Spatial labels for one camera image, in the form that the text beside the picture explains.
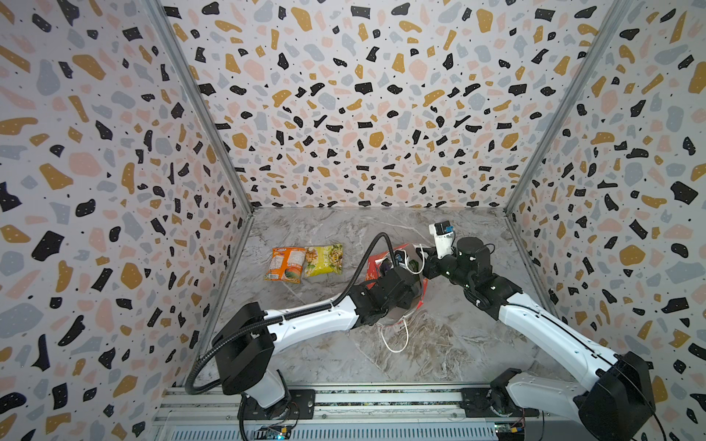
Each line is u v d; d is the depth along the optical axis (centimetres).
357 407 75
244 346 42
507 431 72
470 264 57
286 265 100
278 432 70
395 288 59
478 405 73
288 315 47
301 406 74
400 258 69
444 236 67
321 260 98
